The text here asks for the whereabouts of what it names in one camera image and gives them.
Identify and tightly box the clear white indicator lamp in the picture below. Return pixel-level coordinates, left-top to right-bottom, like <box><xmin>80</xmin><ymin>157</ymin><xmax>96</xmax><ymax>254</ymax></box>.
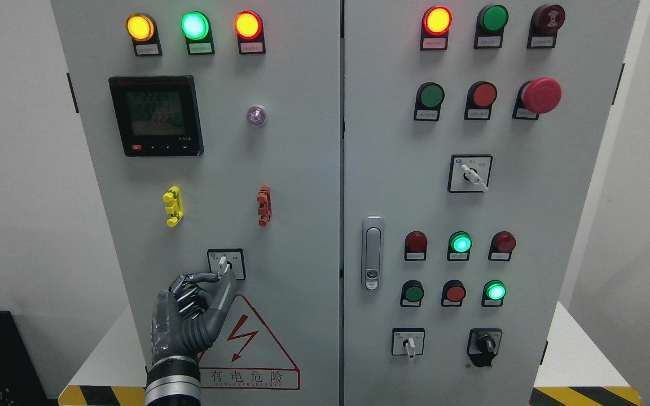
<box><xmin>246</xmin><ymin>105</ymin><xmax>267</xmax><ymax>128</ymax></box>

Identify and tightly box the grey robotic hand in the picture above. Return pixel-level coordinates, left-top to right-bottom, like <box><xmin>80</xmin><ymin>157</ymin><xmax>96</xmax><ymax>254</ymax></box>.
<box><xmin>152</xmin><ymin>269</ymin><xmax>238</xmax><ymax>365</ymax></box>

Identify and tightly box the lit green push button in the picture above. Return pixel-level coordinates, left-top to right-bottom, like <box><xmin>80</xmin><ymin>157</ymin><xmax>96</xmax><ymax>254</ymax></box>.
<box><xmin>481</xmin><ymin>280</ymin><xmax>507</xmax><ymax>307</ymax></box>

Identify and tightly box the dark red indicator left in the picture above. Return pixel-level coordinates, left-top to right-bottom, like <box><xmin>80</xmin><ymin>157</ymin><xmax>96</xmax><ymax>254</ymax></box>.
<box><xmin>404</xmin><ymin>231</ymin><xmax>428</xmax><ymax>261</ymax></box>

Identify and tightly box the red terminal connector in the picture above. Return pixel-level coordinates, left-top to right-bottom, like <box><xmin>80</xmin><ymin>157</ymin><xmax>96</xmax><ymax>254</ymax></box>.
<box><xmin>256</xmin><ymin>185</ymin><xmax>273</xmax><ymax>228</ymax></box>

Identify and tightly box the green push button lower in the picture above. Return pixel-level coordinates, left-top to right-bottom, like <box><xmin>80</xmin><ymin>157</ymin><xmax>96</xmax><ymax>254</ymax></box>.
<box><xmin>400</xmin><ymin>280</ymin><xmax>425</xmax><ymax>307</ymax></box>

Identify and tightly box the green push button upper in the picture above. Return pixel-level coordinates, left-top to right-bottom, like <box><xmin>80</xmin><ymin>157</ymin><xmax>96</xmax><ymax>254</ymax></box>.
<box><xmin>413</xmin><ymin>82</ymin><xmax>445</xmax><ymax>122</ymax></box>

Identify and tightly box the small white rotary switch lower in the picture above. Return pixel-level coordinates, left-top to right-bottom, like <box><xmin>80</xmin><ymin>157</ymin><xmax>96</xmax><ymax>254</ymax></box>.
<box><xmin>390</xmin><ymin>328</ymin><xmax>425</xmax><ymax>358</ymax></box>

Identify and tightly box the yellow terminal connector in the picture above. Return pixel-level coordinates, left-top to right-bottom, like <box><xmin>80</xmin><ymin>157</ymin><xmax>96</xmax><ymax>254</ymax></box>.
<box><xmin>162</xmin><ymin>186</ymin><xmax>184</xmax><ymax>228</ymax></box>

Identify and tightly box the red indicator light top left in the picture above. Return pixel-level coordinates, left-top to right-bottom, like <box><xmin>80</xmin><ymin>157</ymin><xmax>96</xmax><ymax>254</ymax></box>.
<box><xmin>233</xmin><ymin>10</ymin><xmax>266</xmax><ymax>55</ymax></box>

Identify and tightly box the green indicator light top left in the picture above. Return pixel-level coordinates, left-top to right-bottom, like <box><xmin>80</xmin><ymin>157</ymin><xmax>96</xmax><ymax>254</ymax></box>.
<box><xmin>181</xmin><ymin>11</ymin><xmax>215</xmax><ymax>55</ymax></box>

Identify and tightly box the white platform with hazard stripes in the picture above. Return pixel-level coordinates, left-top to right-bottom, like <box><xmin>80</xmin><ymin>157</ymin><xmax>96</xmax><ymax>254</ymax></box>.
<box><xmin>58</xmin><ymin>304</ymin><xmax>642</xmax><ymax>405</ymax></box>

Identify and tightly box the black rotary selector switch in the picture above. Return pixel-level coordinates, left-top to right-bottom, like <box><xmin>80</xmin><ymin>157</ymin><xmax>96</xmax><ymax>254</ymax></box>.
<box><xmin>466</xmin><ymin>328</ymin><xmax>503</xmax><ymax>368</ymax></box>

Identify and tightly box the red push button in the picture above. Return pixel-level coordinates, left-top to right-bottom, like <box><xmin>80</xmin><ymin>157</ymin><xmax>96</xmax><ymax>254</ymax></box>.
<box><xmin>441</xmin><ymin>280</ymin><xmax>467</xmax><ymax>307</ymax></box>
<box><xmin>464</xmin><ymin>81</ymin><xmax>498</xmax><ymax>121</ymax></box>

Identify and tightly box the red push button upper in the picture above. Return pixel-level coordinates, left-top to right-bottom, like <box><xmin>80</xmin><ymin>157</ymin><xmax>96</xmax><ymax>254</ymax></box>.
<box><xmin>464</xmin><ymin>81</ymin><xmax>498</xmax><ymax>121</ymax></box>

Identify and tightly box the silver door lock handle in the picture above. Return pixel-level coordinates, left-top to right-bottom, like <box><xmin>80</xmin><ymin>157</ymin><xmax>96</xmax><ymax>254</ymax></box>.
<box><xmin>361</xmin><ymin>216</ymin><xmax>385</xmax><ymax>291</ymax></box>

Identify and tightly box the red indicator light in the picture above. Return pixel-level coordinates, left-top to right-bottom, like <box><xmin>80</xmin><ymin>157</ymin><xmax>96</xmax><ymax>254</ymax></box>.
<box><xmin>420</xmin><ymin>5</ymin><xmax>453</xmax><ymax>51</ymax></box>
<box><xmin>233</xmin><ymin>10</ymin><xmax>266</xmax><ymax>55</ymax></box>

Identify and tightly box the red emergency stop button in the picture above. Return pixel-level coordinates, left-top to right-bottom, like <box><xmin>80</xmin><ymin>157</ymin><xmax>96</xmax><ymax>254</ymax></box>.
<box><xmin>512</xmin><ymin>77</ymin><xmax>563</xmax><ymax>121</ymax></box>

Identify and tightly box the red black buzzer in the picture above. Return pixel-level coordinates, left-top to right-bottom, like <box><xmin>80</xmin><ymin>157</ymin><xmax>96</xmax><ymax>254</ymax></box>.
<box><xmin>526</xmin><ymin>3</ymin><xmax>565</xmax><ymax>49</ymax></box>

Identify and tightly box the dark red indicator right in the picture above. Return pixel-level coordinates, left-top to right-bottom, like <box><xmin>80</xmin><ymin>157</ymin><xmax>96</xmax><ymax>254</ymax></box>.
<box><xmin>488</xmin><ymin>231</ymin><xmax>517</xmax><ymax>262</ymax></box>

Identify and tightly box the green indicator light unlit top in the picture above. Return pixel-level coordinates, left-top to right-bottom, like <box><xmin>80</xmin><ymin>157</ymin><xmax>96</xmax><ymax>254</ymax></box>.
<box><xmin>473</xmin><ymin>3</ymin><xmax>509</xmax><ymax>49</ymax></box>

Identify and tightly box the dark red indicator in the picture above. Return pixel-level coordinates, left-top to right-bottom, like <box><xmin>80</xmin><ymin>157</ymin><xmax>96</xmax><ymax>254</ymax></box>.
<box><xmin>404</xmin><ymin>231</ymin><xmax>428</xmax><ymax>261</ymax></box>
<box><xmin>488</xmin><ymin>231</ymin><xmax>517</xmax><ymax>262</ymax></box>

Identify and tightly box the red electrical warning sticker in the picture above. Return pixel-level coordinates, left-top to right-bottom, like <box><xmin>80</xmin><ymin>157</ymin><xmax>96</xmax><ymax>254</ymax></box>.
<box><xmin>199</xmin><ymin>294</ymin><xmax>300</xmax><ymax>390</ymax></box>

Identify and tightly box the grey cabinet door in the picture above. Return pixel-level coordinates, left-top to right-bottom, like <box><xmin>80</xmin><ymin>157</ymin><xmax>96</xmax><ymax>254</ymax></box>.
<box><xmin>51</xmin><ymin>1</ymin><xmax>341</xmax><ymax>405</ymax></box>
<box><xmin>342</xmin><ymin>1</ymin><xmax>639</xmax><ymax>405</ymax></box>

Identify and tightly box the black digital power meter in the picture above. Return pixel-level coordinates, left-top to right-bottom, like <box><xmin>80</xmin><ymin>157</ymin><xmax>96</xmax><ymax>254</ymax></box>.
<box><xmin>108</xmin><ymin>75</ymin><xmax>204</xmax><ymax>157</ymax></box>

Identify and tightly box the yellow indicator light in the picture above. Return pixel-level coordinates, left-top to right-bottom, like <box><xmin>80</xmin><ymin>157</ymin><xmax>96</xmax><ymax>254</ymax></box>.
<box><xmin>126</xmin><ymin>13</ymin><xmax>162</xmax><ymax>56</ymax></box>

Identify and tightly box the red push button lower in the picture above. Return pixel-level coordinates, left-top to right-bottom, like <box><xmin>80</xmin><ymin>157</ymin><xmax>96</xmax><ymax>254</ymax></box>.
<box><xmin>441</xmin><ymin>280</ymin><xmax>467</xmax><ymax>307</ymax></box>

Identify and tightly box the red indicator light top right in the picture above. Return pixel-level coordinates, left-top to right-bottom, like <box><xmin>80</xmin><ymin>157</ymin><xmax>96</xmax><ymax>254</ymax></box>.
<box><xmin>420</xmin><ymin>5</ymin><xmax>453</xmax><ymax>51</ymax></box>

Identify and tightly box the white rotary selector switch upper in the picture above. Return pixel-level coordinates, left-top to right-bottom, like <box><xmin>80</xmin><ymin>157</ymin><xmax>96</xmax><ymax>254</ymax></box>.
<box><xmin>448</xmin><ymin>155</ymin><xmax>493</xmax><ymax>193</ymax></box>

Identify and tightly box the white rotary light switch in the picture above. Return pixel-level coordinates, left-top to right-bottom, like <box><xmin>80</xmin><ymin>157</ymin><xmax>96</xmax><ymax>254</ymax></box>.
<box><xmin>207</xmin><ymin>248</ymin><xmax>246</xmax><ymax>281</ymax></box>

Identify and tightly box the grey right cabinet door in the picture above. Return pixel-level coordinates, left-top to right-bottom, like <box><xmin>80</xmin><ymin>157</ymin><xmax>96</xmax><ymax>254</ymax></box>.
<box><xmin>342</xmin><ymin>1</ymin><xmax>639</xmax><ymax>405</ymax></box>

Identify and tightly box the lit green indicator middle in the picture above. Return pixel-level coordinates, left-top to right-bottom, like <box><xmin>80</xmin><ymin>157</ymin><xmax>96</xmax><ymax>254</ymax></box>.
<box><xmin>446</xmin><ymin>231</ymin><xmax>472</xmax><ymax>262</ymax></box>

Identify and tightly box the grey left cabinet door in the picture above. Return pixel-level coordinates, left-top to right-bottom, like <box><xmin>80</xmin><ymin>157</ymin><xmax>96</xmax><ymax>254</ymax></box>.
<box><xmin>51</xmin><ymin>1</ymin><xmax>341</xmax><ymax>405</ymax></box>

